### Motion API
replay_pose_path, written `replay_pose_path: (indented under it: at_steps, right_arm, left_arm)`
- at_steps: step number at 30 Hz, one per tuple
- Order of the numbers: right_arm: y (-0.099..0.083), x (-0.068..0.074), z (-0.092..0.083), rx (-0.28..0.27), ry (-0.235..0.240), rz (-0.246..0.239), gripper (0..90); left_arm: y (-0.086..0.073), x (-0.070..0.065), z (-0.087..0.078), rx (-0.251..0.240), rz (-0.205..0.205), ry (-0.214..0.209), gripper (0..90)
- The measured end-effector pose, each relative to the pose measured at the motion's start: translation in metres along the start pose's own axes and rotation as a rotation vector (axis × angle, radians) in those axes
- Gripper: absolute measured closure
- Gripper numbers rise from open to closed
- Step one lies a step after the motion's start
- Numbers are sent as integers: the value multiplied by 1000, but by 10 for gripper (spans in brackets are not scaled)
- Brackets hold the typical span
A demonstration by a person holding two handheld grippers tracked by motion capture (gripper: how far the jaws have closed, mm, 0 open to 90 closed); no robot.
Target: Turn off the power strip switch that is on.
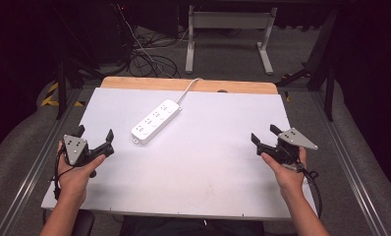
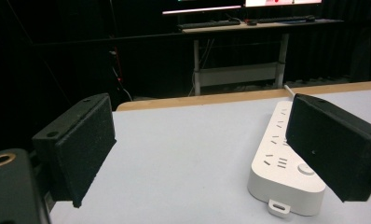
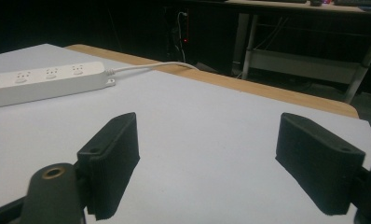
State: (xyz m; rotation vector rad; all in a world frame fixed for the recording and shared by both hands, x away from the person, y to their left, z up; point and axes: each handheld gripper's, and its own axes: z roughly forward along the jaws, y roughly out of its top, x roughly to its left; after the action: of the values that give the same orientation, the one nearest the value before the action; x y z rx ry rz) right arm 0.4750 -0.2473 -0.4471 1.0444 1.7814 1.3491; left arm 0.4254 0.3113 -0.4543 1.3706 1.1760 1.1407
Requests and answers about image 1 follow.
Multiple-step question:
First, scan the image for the white floor cable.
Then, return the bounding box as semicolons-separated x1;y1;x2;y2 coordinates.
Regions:
116;3;192;78

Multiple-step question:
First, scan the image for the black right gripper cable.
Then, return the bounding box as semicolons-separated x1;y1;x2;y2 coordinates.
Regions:
296;162;324;220

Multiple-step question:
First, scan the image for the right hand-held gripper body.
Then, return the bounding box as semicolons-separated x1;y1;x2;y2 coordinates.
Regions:
255;127;319;172

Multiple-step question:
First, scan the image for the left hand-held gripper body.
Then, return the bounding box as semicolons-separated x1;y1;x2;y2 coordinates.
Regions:
62;133;115;179

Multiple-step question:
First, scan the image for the white power strip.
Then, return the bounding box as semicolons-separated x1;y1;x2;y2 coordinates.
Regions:
131;98;183;146

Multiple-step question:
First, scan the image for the person's dark clothing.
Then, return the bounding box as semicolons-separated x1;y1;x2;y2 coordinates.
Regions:
119;215;266;236

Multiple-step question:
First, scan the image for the person's right hand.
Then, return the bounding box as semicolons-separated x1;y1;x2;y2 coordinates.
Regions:
260;146;308;202

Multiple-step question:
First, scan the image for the white metal table frame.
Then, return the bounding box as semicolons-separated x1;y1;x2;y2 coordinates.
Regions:
184;4;279;76

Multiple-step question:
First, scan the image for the black metal stand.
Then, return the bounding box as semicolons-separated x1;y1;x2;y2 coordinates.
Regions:
50;6;101;121
275;8;340;123

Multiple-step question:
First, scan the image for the yellow black hazard tape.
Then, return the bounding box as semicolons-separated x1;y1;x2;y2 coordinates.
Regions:
40;82;85;108

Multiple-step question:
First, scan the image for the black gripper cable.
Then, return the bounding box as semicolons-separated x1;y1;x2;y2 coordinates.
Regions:
296;162;324;220
51;144;76;202

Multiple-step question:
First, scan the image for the black chair part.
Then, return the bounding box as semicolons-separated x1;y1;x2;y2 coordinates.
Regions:
42;208;96;236

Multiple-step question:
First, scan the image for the person's left hand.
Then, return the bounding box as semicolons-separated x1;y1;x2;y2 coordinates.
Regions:
56;141;107;208

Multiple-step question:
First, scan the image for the white power strip cable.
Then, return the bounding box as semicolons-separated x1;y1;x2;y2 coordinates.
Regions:
176;77;203;104

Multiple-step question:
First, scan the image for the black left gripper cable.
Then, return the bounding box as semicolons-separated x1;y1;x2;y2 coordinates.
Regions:
51;144;76;202

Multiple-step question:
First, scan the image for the bundle of black floor cables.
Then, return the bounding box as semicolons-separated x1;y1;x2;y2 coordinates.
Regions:
126;29;185;79

